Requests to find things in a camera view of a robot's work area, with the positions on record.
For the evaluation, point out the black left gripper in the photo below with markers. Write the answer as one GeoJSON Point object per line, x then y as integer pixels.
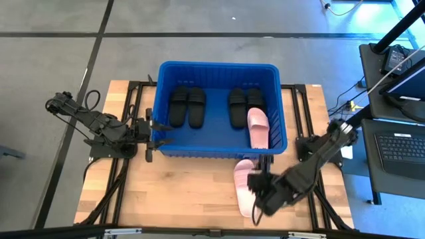
{"type": "Point", "coordinates": [142, 131]}

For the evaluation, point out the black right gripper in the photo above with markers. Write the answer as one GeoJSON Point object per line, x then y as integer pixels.
{"type": "Point", "coordinates": [270, 196]}

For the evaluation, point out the pink rubber slide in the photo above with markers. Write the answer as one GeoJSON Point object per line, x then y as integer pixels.
{"type": "Point", "coordinates": [242, 192]}
{"type": "Point", "coordinates": [258, 129]}

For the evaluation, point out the black rubber slide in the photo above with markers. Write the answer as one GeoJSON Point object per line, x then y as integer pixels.
{"type": "Point", "coordinates": [178, 106]}
{"type": "Point", "coordinates": [197, 109]}
{"type": "Point", "coordinates": [237, 109]}
{"type": "Point", "coordinates": [255, 98]}

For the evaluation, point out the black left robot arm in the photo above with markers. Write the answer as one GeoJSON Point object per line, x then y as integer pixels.
{"type": "Point", "coordinates": [99, 124]}

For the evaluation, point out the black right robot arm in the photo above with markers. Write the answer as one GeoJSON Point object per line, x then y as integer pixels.
{"type": "Point", "coordinates": [315, 159]}

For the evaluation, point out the blue plastic bin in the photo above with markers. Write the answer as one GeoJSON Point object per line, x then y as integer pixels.
{"type": "Point", "coordinates": [216, 139]}

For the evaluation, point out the black keyboard table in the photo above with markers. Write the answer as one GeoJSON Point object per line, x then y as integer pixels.
{"type": "Point", "coordinates": [368, 166]}

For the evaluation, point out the black keyboard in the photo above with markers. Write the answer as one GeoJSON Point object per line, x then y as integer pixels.
{"type": "Point", "coordinates": [401, 152]}

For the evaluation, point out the black side desk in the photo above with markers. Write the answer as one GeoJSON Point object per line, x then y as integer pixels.
{"type": "Point", "coordinates": [368, 83]}

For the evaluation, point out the grey floor object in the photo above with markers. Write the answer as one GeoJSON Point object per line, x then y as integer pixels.
{"type": "Point", "coordinates": [10, 152]}

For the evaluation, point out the black monitor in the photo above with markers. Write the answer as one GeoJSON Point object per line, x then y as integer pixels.
{"type": "Point", "coordinates": [408, 84]}

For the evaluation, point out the black device box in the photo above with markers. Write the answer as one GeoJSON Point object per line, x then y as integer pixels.
{"type": "Point", "coordinates": [393, 59]}

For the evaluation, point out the black rig pole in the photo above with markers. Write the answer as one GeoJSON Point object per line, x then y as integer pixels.
{"type": "Point", "coordinates": [398, 28]}

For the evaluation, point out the black camera rig beam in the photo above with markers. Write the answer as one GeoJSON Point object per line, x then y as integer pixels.
{"type": "Point", "coordinates": [199, 232]}

